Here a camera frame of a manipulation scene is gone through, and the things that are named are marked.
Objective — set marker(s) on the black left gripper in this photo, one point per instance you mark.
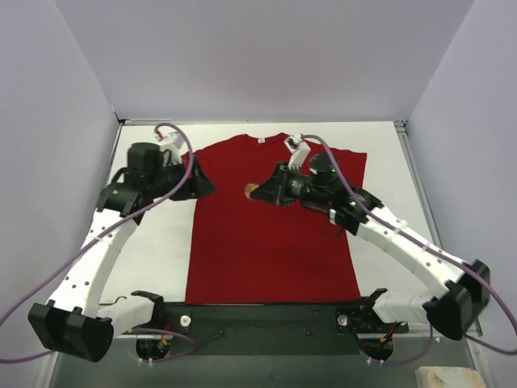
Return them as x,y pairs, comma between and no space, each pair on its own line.
187,178

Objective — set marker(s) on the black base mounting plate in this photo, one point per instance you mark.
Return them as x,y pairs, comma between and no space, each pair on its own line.
293,329

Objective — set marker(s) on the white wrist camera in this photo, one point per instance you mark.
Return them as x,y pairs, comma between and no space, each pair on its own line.
299,150
170,145

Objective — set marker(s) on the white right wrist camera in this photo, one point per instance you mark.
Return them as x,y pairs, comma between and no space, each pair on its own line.
299,150

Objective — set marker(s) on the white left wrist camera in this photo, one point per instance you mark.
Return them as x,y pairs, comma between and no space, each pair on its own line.
170,145

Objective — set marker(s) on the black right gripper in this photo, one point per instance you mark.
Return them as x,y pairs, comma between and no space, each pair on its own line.
283,184

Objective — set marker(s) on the beige foam block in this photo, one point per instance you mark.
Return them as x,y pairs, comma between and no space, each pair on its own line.
448,377

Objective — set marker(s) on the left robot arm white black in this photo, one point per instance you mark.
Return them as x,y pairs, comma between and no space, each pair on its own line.
72,321

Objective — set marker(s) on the round colourful brooch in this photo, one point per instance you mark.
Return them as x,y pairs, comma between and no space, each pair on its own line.
249,188

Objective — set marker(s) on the red t-shirt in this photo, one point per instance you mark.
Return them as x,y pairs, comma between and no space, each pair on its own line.
247,251

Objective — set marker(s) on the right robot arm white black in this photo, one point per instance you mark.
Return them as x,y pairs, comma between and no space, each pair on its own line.
455,292

